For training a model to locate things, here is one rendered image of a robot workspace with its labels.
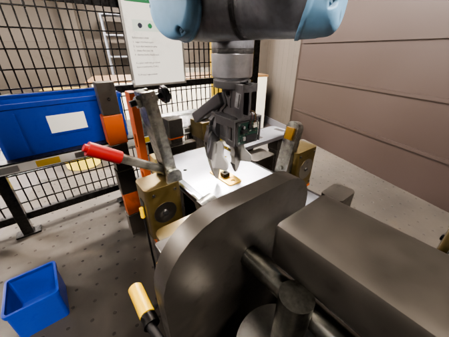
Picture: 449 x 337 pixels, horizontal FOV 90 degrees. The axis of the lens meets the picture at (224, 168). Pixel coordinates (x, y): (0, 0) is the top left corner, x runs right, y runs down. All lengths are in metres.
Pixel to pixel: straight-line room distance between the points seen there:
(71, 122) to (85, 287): 0.45
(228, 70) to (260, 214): 0.30
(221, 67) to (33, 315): 0.66
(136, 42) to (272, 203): 0.87
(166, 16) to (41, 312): 0.65
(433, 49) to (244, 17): 2.39
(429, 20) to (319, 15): 2.44
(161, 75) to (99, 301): 0.78
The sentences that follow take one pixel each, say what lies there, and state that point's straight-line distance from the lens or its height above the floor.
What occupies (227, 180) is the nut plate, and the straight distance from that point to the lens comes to 0.52.
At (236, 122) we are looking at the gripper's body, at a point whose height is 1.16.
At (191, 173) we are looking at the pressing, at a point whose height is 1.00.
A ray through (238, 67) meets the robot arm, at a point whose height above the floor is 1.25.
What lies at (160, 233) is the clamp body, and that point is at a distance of 0.30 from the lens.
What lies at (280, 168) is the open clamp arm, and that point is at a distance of 0.59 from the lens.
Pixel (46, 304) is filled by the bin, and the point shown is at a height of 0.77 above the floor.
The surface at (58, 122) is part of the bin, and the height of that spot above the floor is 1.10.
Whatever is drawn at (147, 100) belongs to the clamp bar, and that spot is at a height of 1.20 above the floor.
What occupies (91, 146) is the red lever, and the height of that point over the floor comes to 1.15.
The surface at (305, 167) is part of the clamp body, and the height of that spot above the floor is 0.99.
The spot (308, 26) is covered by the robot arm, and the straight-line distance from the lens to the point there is 0.27.
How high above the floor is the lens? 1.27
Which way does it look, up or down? 28 degrees down
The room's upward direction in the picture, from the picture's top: straight up
